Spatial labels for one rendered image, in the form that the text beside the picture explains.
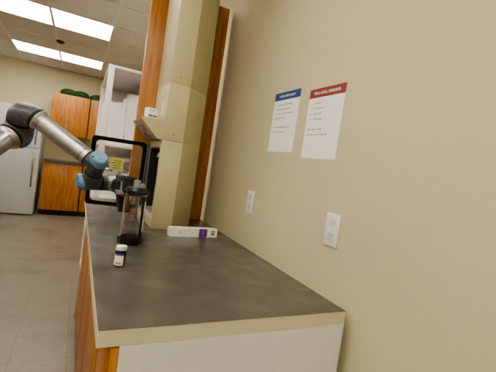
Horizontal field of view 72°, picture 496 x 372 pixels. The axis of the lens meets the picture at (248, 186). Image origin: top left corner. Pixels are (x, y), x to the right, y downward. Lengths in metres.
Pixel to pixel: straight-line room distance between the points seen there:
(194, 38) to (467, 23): 1.30
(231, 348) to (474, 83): 0.88
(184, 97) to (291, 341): 1.31
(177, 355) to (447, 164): 0.80
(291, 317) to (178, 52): 1.41
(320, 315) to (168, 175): 1.11
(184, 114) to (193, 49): 0.34
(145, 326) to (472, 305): 0.73
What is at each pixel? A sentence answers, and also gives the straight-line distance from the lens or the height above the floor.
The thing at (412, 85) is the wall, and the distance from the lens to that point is 1.09.
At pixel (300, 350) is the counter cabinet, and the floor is 0.83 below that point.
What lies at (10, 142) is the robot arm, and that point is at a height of 1.29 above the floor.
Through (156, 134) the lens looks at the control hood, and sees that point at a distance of 1.82.
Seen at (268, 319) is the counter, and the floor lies 0.93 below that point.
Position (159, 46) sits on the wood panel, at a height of 1.98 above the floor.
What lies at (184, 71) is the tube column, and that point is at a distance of 1.90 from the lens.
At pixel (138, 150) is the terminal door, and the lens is 2.13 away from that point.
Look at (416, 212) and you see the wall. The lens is 1.00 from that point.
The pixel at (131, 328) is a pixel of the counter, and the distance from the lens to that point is 0.85.
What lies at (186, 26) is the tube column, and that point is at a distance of 1.96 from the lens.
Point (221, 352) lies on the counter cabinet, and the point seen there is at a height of 0.86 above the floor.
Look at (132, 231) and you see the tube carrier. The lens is 1.49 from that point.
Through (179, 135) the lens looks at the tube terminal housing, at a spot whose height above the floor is 1.45.
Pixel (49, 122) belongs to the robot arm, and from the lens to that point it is 1.72.
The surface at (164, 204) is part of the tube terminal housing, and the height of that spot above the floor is 1.07.
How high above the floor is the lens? 1.33
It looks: 3 degrees down
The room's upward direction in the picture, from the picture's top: 8 degrees clockwise
